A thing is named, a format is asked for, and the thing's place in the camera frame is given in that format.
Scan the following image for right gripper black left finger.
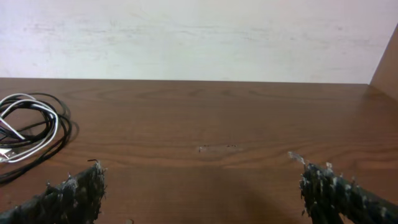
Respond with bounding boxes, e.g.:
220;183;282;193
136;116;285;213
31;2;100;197
1;160;106;224

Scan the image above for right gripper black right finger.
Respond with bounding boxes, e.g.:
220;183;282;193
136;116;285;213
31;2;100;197
289;152;397;224

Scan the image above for white cable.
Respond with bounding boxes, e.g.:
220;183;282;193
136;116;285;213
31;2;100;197
0;93;60;164

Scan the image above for black cable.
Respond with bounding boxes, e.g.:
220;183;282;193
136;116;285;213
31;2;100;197
0;92;73;185

